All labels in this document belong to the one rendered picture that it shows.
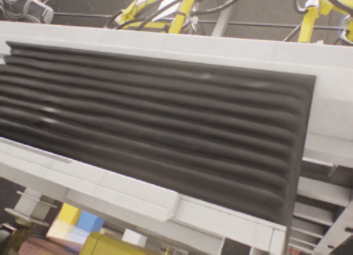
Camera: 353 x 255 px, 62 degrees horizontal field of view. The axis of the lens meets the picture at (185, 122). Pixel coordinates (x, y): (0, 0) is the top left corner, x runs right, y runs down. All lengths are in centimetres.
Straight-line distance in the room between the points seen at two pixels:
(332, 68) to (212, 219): 40
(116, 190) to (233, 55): 42
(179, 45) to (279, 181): 43
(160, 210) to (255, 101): 34
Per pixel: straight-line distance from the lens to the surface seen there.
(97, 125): 82
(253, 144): 66
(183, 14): 205
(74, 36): 103
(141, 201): 60
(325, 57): 73
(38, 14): 192
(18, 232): 157
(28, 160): 81
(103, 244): 159
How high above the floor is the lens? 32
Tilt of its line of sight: 23 degrees up
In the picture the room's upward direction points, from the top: 22 degrees clockwise
